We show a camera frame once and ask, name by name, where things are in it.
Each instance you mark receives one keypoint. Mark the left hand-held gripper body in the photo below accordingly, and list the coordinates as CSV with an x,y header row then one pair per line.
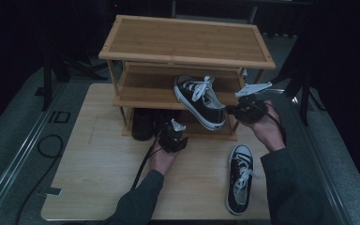
x,y
173,140

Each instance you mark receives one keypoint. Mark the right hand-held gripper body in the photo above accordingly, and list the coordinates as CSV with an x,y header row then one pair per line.
x,y
251,109

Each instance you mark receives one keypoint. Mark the black shoe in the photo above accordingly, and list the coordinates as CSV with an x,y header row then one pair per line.
x,y
162,118
142,125

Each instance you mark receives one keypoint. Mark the black and white sneaker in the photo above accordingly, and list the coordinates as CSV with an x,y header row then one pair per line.
x,y
242,153
206,109

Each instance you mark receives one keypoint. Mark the wooden shoe rack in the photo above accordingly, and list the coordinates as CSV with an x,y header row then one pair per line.
x,y
184,40

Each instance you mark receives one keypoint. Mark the person's left hand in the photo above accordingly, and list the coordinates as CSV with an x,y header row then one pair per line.
x,y
162,161

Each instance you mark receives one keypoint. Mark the person's right hand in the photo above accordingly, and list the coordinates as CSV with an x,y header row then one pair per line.
x,y
268,134

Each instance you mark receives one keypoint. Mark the black metal stand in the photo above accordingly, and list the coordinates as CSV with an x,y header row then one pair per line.
x,y
304,93
47,81

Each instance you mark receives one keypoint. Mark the metal floor rail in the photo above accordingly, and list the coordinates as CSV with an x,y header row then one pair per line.
x,y
25,150
320,156

